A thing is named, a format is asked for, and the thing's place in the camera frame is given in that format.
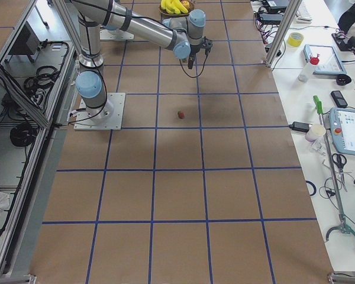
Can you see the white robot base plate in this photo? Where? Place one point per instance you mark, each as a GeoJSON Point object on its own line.
{"type": "Point", "coordinates": [108, 119]}

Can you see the blue teach pendant far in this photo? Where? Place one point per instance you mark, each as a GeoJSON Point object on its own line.
{"type": "Point", "coordinates": [329, 61]}

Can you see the yellow tape roll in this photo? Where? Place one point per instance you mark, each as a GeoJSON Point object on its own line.
{"type": "Point", "coordinates": [295, 39]}

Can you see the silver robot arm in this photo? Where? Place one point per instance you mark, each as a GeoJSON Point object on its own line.
{"type": "Point", "coordinates": [184, 36]}

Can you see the red yellow apple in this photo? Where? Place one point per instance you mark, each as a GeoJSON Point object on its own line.
{"type": "Point", "coordinates": [185, 3]}

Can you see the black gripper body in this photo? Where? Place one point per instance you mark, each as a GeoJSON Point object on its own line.
{"type": "Point", "coordinates": [194, 50]}

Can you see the black remote phone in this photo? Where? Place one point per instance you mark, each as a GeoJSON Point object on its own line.
{"type": "Point", "coordinates": [338, 99]}

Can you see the blue teach pendant near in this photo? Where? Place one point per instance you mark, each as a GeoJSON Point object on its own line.
{"type": "Point", "coordinates": [342, 125]}

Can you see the long reach grabber tool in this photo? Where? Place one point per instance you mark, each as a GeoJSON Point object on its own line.
{"type": "Point", "coordinates": [343, 227]}

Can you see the yellow banana bunch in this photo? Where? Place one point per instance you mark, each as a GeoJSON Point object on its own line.
{"type": "Point", "coordinates": [173, 7]}

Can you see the blue teach pendant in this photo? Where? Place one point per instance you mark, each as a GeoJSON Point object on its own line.
{"type": "Point", "coordinates": [329, 61]}
{"type": "Point", "coordinates": [342, 125]}

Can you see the black power adapter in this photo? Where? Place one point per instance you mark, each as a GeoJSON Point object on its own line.
{"type": "Point", "coordinates": [299, 126]}

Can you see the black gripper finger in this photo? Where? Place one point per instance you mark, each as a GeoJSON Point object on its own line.
{"type": "Point", "coordinates": [192, 61]}

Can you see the clear bottle red cap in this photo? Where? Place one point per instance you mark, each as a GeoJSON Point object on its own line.
{"type": "Point", "coordinates": [309, 69]}

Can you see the black scissors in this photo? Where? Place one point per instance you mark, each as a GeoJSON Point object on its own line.
{"type": "Point", "coordinates": [340, 161]}

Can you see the woven brown basket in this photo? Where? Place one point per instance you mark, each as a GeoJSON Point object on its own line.
{"type": "Point", "coordinates": [191, 8]}

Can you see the red strawberry leafy side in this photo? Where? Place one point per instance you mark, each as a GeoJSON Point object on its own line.
{"type": "Point", "coordinates": [181, 114]}

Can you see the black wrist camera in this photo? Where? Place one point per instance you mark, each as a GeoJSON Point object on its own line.
{"type": "Point", "coordinates": [206, 45]}

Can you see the aluminium frame post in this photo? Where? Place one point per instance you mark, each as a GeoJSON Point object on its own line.
{"type": "Point", "coordinates": [282, 30]}

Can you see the white paper cup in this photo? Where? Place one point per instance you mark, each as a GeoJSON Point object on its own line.
{"type": "Point", "coordinates": [315, 132]}

